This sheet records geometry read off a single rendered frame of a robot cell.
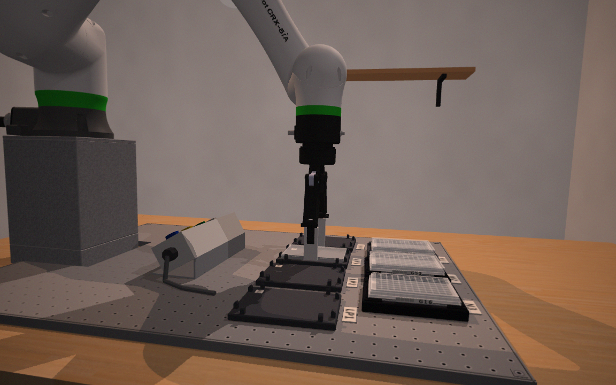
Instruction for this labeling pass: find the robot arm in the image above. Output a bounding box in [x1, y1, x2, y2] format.
[0, 0, 347, 147]

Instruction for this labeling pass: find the white button panel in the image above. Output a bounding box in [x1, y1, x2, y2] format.
[151, 212, 245, 296]

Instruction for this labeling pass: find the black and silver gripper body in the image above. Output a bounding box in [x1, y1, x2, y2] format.
[299, 147, 336, 190]

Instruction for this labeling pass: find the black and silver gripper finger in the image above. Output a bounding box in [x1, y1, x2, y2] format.
[301, 171, 326, 261]
[318, 172, 329, 247]

